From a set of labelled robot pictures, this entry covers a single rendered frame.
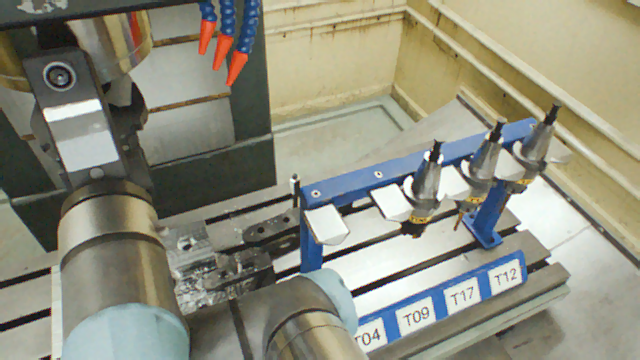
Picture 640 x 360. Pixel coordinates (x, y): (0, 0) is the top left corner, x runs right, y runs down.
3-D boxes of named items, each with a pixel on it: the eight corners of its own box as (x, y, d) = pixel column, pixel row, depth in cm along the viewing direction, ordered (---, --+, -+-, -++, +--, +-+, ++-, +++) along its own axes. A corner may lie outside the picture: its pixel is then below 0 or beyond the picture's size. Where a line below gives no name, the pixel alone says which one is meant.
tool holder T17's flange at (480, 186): (474, 161, 74) (479, 151, 72) (503, 183, 71) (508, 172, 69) (450, 176, 71) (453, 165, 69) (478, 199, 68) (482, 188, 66)
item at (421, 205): (428, 180, 70) (431, 170, 69) (448, 207, 66) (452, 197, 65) (394, 189, 69) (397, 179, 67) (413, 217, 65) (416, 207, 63)
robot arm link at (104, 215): (41, 251, 30) (161, 216, 32) (40, 204, 33) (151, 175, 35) (81, 300, 35) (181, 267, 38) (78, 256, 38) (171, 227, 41)
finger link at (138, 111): (107, 96, 46) (93, 152, 40) (101, 83, 45) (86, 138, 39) (152, 93, 47) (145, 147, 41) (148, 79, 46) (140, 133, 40)
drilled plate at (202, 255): (237, 327, 79) (234, 315, 75) (64, 395, 70) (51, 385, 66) (207, 233, 93) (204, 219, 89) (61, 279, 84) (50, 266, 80)
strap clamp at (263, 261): (277, 293, 88) (273, 252, 77) (214, 316, 84) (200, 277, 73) (271, 279, 90) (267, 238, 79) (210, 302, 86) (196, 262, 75)
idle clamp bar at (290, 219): (351, 219, 102) (354, 201, 97) (250, 263, 93) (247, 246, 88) (341, 205, 105) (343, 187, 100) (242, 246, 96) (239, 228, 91)
